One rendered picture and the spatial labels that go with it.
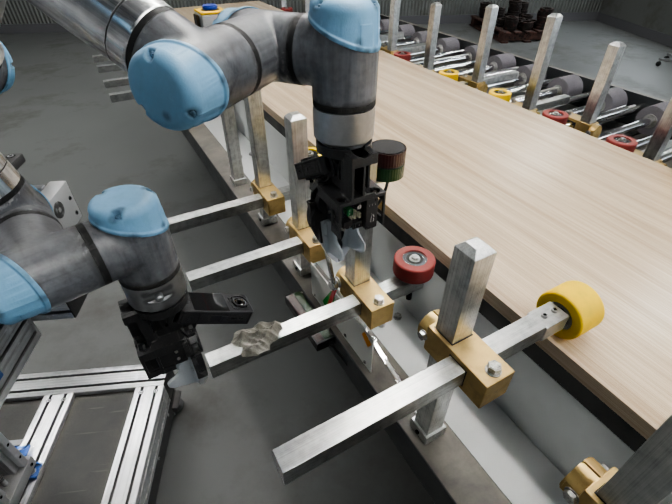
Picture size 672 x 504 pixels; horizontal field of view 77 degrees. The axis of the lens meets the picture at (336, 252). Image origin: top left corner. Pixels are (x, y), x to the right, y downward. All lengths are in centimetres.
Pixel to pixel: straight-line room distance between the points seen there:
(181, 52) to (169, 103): 4
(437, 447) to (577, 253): 46
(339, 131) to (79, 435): 129
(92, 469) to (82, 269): 103
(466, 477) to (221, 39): 72
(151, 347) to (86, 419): 97
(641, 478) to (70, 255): 58
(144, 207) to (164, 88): 15
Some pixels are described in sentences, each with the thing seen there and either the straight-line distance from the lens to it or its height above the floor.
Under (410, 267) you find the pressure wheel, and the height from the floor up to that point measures 91.
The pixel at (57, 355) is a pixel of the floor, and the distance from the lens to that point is 212.
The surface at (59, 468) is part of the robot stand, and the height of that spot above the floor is 21.
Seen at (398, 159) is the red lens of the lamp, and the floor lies 112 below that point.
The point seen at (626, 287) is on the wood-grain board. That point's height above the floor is 90.
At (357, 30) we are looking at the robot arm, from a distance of 47.
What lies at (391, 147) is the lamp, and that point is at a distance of 70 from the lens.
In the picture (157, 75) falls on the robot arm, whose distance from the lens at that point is 41.
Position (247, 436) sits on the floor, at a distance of 163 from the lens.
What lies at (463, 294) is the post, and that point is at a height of 106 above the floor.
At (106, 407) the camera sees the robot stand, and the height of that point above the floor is 21.
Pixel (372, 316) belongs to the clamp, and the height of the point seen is 86.
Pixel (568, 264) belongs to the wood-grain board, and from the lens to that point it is 92.
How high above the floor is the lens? 143
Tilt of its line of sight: 39 degrees down
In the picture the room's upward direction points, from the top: straight up
